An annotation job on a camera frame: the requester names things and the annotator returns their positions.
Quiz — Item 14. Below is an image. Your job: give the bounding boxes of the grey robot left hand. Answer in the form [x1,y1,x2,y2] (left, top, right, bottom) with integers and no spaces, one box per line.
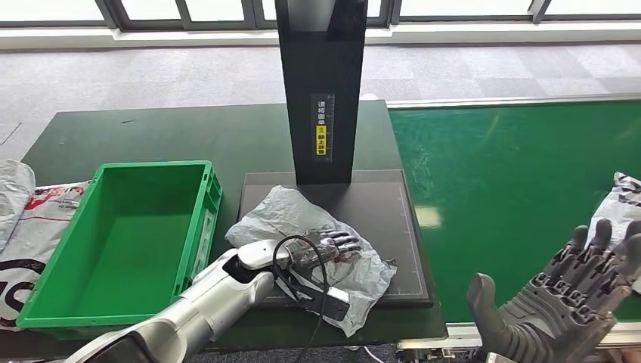
[287,228,364,274]

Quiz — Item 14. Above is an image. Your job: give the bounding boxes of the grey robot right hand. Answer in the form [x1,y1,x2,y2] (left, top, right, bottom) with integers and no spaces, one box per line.
[466,219,641,363]

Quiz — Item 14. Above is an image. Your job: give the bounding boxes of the plain grey mailer parcel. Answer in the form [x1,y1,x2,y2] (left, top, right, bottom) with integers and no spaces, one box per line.
[225,185,398,338]

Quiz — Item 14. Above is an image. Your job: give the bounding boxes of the white mailer black red print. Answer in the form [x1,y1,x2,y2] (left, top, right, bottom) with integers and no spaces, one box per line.
[586,172,641,294]

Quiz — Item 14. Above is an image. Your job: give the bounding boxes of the green conveyor belt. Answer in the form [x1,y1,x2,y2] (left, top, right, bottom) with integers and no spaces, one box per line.
[388,100,641,324]

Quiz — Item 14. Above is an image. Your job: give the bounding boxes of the yellow black column label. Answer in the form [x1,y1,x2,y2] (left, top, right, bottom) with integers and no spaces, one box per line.
[310,93,336,163]

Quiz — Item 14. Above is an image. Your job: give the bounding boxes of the black scanner column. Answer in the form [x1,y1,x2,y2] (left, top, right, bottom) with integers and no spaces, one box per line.
[274,0,369,186]

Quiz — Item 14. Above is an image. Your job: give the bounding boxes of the green plastic crate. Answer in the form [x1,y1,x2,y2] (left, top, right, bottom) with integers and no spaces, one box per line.
[16,160,224,342]

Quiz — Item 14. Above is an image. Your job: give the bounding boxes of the white window sill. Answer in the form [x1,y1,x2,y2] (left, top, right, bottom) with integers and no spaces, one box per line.
[0,20,641,50]

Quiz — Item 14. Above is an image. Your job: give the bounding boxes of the large white printed bag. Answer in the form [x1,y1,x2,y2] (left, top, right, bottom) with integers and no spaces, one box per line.
[0,181,92,332]

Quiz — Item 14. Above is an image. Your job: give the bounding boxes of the grey plastic bag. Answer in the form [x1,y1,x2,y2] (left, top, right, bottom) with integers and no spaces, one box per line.
[0,159,36,252]

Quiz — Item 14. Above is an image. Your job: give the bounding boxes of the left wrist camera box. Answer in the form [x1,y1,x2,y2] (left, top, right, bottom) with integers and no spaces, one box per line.
[276,270,351,323]

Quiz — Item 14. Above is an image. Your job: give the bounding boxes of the black scanner base plate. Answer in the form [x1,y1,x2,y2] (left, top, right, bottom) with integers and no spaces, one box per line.
[235,170,435,309]

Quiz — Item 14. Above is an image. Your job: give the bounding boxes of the aluminium conveyor side rail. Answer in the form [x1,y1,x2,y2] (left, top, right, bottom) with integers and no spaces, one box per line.
[386,92,641,109]

